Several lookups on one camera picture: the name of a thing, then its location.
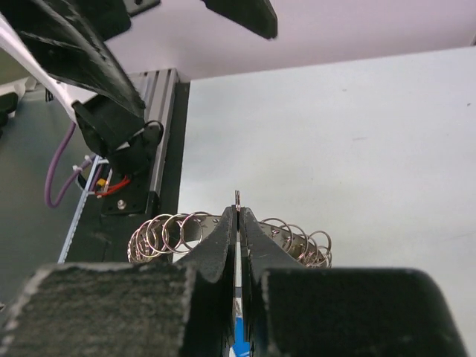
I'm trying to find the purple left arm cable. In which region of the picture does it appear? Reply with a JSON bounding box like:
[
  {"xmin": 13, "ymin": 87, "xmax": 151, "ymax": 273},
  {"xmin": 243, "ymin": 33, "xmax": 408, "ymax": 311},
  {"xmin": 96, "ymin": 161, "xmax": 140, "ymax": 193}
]
[{"xmin": 43, "ymin": 122, "xmax": 94, "ymax": 209}]

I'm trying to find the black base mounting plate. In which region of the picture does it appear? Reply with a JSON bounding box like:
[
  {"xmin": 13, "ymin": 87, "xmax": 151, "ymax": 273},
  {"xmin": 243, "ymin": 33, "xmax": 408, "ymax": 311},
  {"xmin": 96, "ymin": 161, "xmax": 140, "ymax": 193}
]
[{"xmin": 65, "ymin": 69, "xmax": 189, "ymax": 262}]

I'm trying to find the silver key with blue tag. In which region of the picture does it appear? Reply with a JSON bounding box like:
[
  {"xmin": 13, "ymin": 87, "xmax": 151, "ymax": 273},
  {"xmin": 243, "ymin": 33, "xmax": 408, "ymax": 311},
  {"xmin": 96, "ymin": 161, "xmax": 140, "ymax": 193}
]
[{"xmin": 234, "ymin": 190, "xmax": 241, "ymax": 213}]

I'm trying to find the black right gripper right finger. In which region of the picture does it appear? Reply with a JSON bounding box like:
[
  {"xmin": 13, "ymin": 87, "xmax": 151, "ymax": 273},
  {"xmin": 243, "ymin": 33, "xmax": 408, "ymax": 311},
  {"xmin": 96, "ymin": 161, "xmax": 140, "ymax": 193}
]
[{"xmin": 239, "ymin": 208, "xmax": 467, "ymax": 356}]

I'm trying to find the white slotted cable duct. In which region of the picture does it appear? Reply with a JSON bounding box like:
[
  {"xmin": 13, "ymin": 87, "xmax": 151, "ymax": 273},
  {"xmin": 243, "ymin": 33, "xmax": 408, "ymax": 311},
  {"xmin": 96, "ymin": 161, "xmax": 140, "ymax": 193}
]
[{"xmin": 57, "ymin": 156, "xmax": 105, "ymax": 264}]

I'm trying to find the metal band with key rings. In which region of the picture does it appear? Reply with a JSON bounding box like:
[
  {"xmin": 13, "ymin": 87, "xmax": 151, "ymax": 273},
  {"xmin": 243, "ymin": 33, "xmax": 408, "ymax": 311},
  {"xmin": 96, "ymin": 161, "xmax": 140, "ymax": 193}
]
[{"xmin": 126, "ymin": 211, "xmax": 332, "ymax": 268}]

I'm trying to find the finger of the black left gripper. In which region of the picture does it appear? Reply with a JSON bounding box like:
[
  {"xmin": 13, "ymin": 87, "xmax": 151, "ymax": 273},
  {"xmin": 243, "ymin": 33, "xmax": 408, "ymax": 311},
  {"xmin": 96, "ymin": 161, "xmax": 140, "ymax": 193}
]
[
  {"xmin": 203, "ymin": 0, "xmax": 278, "ymax": 39},
  {"xmin": 1, "ymin": 1, "xmax": 145, "ymax": 111}
]

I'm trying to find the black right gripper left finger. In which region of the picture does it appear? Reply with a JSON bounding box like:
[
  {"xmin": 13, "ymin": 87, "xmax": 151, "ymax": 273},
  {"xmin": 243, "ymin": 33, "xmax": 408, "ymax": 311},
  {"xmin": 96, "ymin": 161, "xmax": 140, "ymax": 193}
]
[{"xmin": 1, "ymin": 207, "xmax": 237, "ymax": 356}]

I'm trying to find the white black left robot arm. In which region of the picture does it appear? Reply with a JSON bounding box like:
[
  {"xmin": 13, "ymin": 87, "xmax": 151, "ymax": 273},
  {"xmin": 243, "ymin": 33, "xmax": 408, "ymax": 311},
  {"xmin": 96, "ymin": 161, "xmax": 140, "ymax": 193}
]
[{"xmin": 1, "ymin": 1, "xmax": 159, "ymax": 176}]

